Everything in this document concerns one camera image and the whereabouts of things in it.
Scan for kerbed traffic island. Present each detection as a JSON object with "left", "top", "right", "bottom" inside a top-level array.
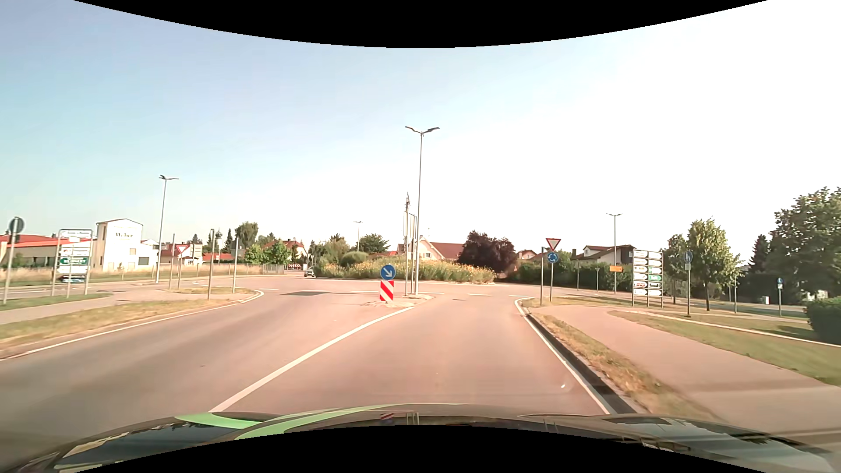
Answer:
[{"left": 365, "top": 293, "right": 436, "bottom": 308}]

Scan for reddish pavement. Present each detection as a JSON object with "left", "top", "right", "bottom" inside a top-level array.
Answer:
[{"left": 0, "top": 289, "right": 260, "bottom": 327}]

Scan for white direction signs board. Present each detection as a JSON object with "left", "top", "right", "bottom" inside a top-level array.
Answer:
[{"left": 631, "top": 248, "right": 665, "bottom": 308}]

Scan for grass lawn verge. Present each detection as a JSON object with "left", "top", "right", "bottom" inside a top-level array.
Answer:
[{"left": 611, "top": 309, "right": 841, "bottom": 387}]

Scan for dark red-leaved tree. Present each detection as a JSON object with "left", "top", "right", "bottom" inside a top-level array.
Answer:
[{"left": 457, "top": 230, "right": 519, "bottom": 274}]

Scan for dry grass verge strip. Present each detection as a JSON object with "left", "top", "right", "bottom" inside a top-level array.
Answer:
[{"left": 530, "top": 310, "right": 717, "bottom": 421}]

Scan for house with dark roof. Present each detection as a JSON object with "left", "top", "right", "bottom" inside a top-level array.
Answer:
[{"left": 570, "top": 244, "right": 636, "bottom": 266}]

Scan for double-headed lamp post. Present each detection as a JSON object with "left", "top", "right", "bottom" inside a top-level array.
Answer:
[
  {"left": 405, "top": 125, "right": 440, "bottom": 297},
  {"left": 606, "top": 212, "right": 624, "bottom": 294}
]

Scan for car's own bonnet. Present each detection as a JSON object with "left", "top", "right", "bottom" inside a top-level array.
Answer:
[{"left": 7, "top": 402, "right": 841, "bottom": 473}]

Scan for dry grass verge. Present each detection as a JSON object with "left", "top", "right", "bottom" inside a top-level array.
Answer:
[{"left": 0, "top": 297, "right": 254, "bottom": 349}]

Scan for round sign seen from behind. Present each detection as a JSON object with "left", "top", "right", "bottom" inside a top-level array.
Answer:
[{"left": 2, "top": 216, "right": 26, "bottom": 306}]

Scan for trimmed green bush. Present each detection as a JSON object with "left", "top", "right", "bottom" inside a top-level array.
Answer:
[{"left": 805, "top": 296, "right": 841, "bottom": 345}]

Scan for white building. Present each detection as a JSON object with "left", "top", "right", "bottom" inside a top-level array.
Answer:
[{"left": 94, "top": 218, "right": 159, "bottom": 273}]

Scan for large green tree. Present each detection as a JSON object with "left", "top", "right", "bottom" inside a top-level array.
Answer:
[{"left": 741, "top": 187, "right": 841, "bottom": 303}]

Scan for group of trees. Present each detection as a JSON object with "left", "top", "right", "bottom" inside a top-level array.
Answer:
[{"left": 187, "top": 221, "right": 310, "bottom": 266}]

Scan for give way and roundabout sign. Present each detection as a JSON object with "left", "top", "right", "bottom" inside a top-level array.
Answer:
[{"left": 539, "top": 237, "right": 562, "bottom": 307}]

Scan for reddish paved cycle path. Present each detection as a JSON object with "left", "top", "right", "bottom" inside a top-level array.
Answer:
[{"left": 540, "top": 304, "right": 841, "bottom": 436}]

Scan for white and green direction sign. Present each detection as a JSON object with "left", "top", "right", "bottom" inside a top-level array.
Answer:
[{"left": 51, "top": 229, "right": 94, "bottom": 297}]

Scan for green hedge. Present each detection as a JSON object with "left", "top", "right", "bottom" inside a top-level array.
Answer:
[{"left": 506, "top": 260, "right": 634, "bottom": 293}]

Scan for roundabout island with tall grass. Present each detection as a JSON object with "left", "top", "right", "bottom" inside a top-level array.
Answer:
[{"left": 313, "top": 258, "right": 498, "bottom": 285}]

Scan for row of poles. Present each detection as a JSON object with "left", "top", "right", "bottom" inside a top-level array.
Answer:
[{"left": 167, "top": 229, "right": 240, "bottom": 300}]

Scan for house with red roof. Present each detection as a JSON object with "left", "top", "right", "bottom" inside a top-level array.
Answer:
[{"left": 397, "top": 238, "right": 466, "bottom": 262}]

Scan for road markings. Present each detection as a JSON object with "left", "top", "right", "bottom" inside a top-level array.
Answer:
[{"left": 0, "top": 286, "right": 615, "bottom": 416}]

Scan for low building with red roof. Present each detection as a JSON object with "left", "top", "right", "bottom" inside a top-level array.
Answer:
[{"left": 0, "top": 233, "right": 94, "bottom": 269}]

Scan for grey asphalt road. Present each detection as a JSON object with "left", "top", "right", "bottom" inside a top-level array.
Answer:
[{"left": 0, "top": 274, "right": 809, "bottom": 454}]

